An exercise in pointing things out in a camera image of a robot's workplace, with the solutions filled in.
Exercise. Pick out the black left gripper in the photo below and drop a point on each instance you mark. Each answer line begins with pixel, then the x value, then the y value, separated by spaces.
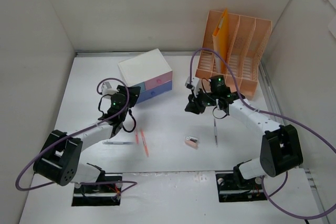
pixel 132 94

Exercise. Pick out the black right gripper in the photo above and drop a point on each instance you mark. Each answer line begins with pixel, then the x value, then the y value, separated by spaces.
pixel 197 104

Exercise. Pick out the white pastel drawer box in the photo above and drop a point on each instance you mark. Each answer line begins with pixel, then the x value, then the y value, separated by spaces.
pixel 143 67

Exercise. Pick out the orange gel pen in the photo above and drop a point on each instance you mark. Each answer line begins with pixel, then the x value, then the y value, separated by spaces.
pixel 144 143

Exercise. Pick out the pink drawer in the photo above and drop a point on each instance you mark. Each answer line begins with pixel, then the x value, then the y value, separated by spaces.
pixel 159 80

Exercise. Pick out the grey clear pen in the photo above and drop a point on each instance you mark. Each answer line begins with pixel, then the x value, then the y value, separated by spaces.
pixel 117 143

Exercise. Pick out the orange A4 file folder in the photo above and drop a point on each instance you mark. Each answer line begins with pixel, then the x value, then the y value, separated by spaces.
pixel 220 40

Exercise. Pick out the peach plastic desk organizer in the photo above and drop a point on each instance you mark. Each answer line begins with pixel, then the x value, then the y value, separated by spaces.
pixel 248 38

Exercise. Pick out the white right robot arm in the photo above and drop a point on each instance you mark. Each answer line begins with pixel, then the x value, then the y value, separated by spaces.
pixel 280 147

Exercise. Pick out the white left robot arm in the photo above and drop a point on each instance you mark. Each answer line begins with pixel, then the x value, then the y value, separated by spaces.
pixel 60 163

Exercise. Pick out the light blue drawer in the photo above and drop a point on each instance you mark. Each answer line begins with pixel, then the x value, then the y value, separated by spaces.
pixel 138 88

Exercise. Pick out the pink gel pen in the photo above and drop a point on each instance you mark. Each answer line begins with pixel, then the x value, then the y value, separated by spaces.
pixel 136 137

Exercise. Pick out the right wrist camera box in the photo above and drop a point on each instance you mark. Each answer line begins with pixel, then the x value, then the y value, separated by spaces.
pixel 194 84

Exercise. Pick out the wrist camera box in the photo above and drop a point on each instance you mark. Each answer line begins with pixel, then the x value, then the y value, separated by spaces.
pixel 107 88
pixel 194 84

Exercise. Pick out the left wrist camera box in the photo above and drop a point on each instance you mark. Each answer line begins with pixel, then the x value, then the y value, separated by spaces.
pixel 107 88

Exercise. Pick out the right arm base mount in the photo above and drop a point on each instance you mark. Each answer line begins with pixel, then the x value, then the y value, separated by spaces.
pixel 232 187

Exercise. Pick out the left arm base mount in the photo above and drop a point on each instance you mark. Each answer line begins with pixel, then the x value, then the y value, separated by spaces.
pixel 96 195

